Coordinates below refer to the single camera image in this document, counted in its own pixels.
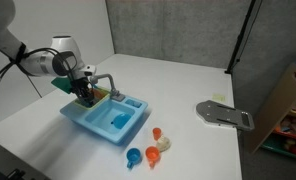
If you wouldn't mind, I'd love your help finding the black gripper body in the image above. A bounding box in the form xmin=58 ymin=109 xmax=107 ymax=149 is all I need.
xmin=70 ymin=77 xmax=96 ymax=98

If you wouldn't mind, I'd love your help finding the orange toy plate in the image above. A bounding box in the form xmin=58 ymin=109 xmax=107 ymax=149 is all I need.
xmin=91 ymin=87 xmax=107 ymax=101

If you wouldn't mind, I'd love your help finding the blue toy mug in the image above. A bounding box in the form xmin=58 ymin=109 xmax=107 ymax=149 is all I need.
xmin=125 ymin=147 xmax=143 ymax=169

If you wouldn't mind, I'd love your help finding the small orange toy cup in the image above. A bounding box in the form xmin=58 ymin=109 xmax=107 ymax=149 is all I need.
xmin=152 ymin=127 xmax=163 ymax=141

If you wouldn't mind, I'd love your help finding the yellow-green dish rack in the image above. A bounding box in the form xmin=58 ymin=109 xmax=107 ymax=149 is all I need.
xmin=72 ymin=87 xmax=111 ymax=111

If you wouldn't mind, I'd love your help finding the light blue toy sink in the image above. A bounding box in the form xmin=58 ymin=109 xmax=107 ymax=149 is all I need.
xmin=59 ymin=87 xmax=149 ymax=146

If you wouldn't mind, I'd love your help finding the grey toy faucet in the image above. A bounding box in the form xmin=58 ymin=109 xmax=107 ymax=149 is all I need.
xmin=89 ymin=73 xmax=126 ymax=103

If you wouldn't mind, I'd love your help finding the cream toy bottle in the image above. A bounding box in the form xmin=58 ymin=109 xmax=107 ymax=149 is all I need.
xmin=155 ymin=135 xmax=172 ymax=153

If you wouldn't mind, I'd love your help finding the yellow sticky note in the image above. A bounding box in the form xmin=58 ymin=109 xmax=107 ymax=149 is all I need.
xmin=211 ymin=93 xmax=227 ymax=103

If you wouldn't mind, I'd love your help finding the black vertical pole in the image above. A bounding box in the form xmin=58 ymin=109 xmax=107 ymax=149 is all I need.
xmin=224 ymin=0 xmax=258 ymax=75

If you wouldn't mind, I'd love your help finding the wooden toy storage shelf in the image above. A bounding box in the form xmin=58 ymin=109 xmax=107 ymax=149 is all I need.
xmin=244 ymin=49 xmax=296 ymax=163

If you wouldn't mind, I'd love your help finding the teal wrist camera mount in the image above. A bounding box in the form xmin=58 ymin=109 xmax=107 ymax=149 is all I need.
xmin=51 ymin=77 xmax=73 ymax=95

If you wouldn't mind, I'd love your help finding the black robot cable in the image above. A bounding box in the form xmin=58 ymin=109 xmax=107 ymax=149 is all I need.
xmin=0 ymin=47 xmax=76 ymax=105

